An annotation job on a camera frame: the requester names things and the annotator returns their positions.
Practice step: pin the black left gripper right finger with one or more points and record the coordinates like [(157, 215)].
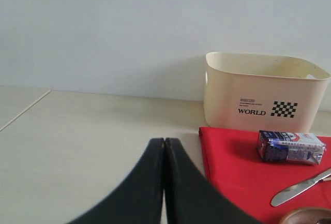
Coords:
[(189, 197)]

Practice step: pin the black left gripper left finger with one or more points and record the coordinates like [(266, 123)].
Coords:
[(139, 197)]

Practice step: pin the red scalloped tablecloth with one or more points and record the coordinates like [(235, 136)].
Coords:
[(234, 167)]

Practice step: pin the silver table knife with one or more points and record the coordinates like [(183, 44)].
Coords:
[(293, 191)]

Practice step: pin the round wooden plate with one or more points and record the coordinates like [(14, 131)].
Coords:
[(307, 215)]

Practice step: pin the cream plastic bin WORLD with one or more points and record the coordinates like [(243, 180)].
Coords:
[(262, 92)]

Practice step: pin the blue white milk carton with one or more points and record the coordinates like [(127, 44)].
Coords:
[(274, 146)]

